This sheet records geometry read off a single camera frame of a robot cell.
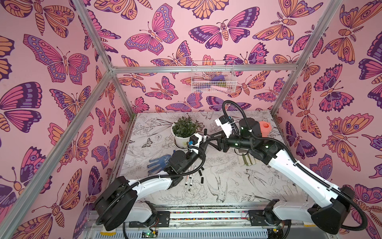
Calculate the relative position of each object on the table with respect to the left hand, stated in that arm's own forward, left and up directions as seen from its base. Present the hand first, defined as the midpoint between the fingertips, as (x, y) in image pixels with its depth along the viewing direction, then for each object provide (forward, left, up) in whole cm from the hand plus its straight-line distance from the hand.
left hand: (209, 137), depth 71 cm
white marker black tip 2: (-12, +9, -28) cm, 32 cm away
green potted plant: (+15, +13, -10) cm, 23 cm away
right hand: (-2, 0, +4) cm, 4 cm away
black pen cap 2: (-6, +4, -28) cm, 29 cm away
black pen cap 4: (-4, +2, -28) cm, 28 cm away
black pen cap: (-1, +2, +6) cm, 7 cm away
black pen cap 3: (-11, +3, -27) cm, 30 cm away
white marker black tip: (-10, +12, -27) cm, 31 cm away
